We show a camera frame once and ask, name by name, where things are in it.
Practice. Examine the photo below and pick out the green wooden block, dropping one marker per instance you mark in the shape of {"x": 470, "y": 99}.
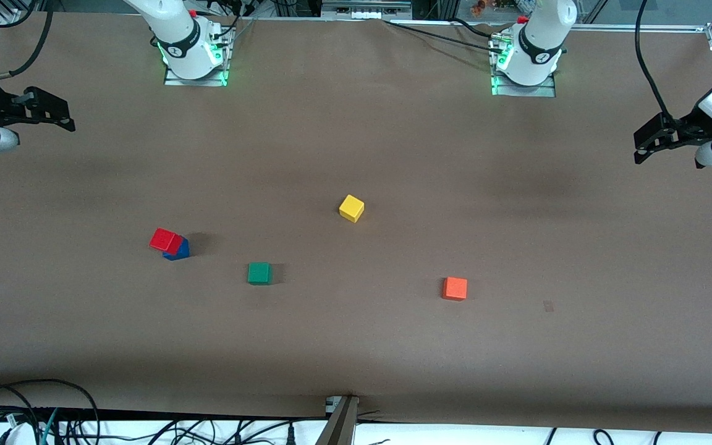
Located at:
{"x": 259, "y": 274}

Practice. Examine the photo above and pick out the white power strip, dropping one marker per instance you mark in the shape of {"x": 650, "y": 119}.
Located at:
{"x": 365, "y": 8}

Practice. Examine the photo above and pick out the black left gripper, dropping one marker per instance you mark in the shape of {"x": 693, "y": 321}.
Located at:
{"x": 685, "y": 128}

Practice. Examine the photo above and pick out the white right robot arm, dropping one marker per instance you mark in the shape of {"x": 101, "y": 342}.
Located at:
{"x": 177, "y": 37}

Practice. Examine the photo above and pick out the red wooden block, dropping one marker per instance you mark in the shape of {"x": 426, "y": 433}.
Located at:
{"x": 164, "y": 240}

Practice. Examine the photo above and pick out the orange wooden block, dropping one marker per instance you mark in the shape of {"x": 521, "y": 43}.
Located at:
{"x": 455, "y": 288}

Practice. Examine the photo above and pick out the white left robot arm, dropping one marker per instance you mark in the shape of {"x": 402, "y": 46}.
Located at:
{"x": 538, "y": 43}

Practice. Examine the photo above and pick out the dark camera mount post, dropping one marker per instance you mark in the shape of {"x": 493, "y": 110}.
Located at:
{"x": 339, "y": 426}

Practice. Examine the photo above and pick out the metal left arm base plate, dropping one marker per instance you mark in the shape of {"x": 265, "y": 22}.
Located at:
{"x": 547, "y": 91}

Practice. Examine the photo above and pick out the yellow wooden block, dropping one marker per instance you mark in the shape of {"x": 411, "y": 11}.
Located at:
{"x": 351, "y": 209}

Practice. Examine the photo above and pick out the blue wooden block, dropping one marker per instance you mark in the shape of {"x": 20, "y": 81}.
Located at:
{"x": 185, "y": 250}

